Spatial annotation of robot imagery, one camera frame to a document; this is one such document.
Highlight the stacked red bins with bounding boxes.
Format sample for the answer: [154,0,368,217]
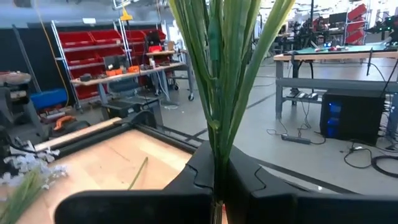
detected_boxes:
[346,2,368,44]

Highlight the black power strip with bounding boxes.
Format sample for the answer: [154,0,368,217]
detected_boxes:
[280,133,312,146]

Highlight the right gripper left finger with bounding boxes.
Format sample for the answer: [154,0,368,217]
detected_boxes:
[54,139,218,224]

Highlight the black monitor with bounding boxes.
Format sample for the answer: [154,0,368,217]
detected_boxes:
[328,11,348,29]

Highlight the grey equipment stand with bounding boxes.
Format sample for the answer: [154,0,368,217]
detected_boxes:
[0,70,47,141]

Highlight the cluttered wooden workbench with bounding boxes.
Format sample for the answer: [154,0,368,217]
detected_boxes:
[70,60,195,108]

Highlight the grey workbench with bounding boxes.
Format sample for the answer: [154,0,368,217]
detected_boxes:
[272,43,398,119]

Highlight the computer tower with blue lights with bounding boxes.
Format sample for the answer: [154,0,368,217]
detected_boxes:
[319,89,387,146]

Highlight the black equipment case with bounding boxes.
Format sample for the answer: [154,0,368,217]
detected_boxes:
[101,96,160,121]

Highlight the coiled black cable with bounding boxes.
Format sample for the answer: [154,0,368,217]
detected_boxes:
[371,154,398,179]

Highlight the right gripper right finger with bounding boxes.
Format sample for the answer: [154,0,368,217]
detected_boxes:
[223,146,398,224]

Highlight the blue bin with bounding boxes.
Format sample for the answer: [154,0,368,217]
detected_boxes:
[30,88,68,110]

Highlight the shelf with red bins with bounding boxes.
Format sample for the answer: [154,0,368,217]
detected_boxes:
[49,20,170,105]

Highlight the black table frame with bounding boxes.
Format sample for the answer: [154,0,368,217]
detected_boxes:
[57,110,206,158]

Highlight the white flower spray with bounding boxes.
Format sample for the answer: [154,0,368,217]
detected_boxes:
[0,139,68,224]

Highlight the pink flower bunch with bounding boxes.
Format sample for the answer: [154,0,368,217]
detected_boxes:
[167,0,296,224]

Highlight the pink tulip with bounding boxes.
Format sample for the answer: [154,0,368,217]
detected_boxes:
[127,156,149,191]

